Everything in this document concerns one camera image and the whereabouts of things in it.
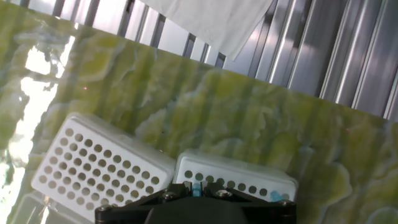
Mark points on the green marble pattern mat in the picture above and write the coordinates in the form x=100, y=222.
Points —
x=217, y=109

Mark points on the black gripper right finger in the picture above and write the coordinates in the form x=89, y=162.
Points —
x=270, y=211

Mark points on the blue pipette tip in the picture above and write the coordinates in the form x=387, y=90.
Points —
x=196, y=189
x=275, y=196

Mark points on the white pipette tip rack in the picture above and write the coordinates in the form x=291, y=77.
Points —
x=236, y=174
x=93, y=161

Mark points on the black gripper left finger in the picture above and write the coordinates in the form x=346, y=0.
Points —
x=124, y=211

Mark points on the clear plastic box lid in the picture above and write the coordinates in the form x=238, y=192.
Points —
x=28, y=211

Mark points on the white paper sheet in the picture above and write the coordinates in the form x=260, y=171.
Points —
x=211, y=25

